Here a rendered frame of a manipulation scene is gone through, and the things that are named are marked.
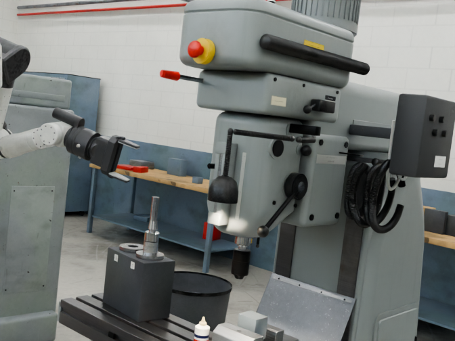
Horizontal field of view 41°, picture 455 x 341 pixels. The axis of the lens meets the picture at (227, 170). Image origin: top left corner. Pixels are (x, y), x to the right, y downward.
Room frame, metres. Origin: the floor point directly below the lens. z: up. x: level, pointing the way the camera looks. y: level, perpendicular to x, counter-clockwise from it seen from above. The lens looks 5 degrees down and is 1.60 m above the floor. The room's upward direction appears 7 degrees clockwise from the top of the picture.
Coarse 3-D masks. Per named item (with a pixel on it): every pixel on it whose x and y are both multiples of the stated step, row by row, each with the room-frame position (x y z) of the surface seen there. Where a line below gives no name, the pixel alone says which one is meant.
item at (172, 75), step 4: (160, 72) 1.50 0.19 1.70; (164, 72) 1.50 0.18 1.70; (168, 72) 1.51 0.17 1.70; (172, 72) 1.52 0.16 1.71; (176, 72) 1.53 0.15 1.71; (160, 76) 1.51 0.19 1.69; (164, 76) 1.50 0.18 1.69; (168, 76) 1.51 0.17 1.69; (172, 76) 1.52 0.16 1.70; (176, 76) 1.53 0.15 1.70; (180, 76) 1.54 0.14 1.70; (184, 76) 1.55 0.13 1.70; (188, 76) 1.57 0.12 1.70; (192, 76) 1.58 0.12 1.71; (176, 80) 1.53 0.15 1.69; (188, 80) 1.57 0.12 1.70; (192, 80) 1.58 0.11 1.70; (196, 80) 1.59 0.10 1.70; (200, 80) 1.60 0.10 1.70
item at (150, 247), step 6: (144, 234) 1.92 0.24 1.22; (144, 240) 1.91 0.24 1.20; (150, 240) 1.90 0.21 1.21; (156, 240) 1.91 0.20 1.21; (144, 246) 1.91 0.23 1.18; (150, 246) 1.90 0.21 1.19; (156, 246) 1.91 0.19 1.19; (144, 252) 1.91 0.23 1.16; (150, 252) 1.90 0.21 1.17; (156, 252) 1.91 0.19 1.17
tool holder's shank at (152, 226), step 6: (156, 198) 1.91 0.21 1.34; (156, 204) 1.91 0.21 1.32; (150, 210) 1.92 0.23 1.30; (156, 210) 1.91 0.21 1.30; (150, 216) 1.91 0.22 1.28; (156, 216) 1.91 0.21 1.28; (150, 222) 1.91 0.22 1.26; (156, 222) 1.92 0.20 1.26; (150, 228) 1.91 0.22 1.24; (156, 228) 1.92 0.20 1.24
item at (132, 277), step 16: (112, 256) 1.97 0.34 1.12; (128, 256) 1.91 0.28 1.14; (144, 256) 1.88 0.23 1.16; (160, 256) 1.90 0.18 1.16; (112, 272) 1.97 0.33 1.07; (128, 272) 1.90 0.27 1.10; (144, 272) 1.84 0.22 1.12; (160, 272) 1.88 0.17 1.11; (112, 288) 1.96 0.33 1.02; (128, 288) 1.89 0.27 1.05; (144, 288) 1.84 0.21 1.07; (160, 288) 1.89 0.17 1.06; (112, 304) 1.95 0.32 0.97; (128, 304) 1.88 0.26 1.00; (144, 304) 1.85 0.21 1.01; (160, 304) 1.89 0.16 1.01; (144, 320) 1.85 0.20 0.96
